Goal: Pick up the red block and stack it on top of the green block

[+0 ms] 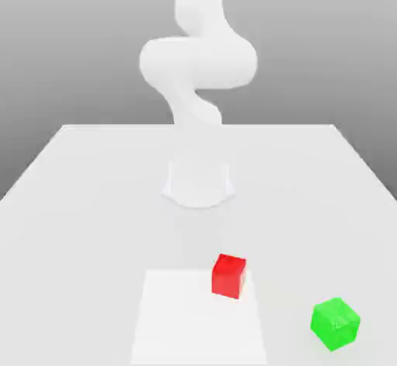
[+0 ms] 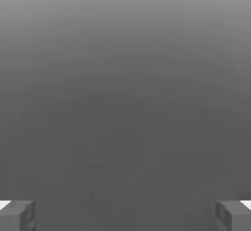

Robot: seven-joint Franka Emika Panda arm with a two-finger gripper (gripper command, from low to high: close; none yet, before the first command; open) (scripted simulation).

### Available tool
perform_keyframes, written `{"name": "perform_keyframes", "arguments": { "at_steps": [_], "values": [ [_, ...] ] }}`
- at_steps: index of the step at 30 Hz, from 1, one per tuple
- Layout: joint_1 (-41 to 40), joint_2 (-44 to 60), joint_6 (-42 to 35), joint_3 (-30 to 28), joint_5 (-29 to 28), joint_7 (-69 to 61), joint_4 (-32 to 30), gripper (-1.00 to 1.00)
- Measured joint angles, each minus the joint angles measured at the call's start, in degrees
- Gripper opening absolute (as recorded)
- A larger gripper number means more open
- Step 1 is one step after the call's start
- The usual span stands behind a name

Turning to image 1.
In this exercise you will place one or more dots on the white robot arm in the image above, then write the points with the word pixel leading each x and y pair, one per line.
pixel 198 62

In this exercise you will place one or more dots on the small red cube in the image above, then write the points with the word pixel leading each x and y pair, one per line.
pixel 228 277

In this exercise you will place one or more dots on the small green cube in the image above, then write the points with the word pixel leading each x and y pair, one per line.
pixel 335 324

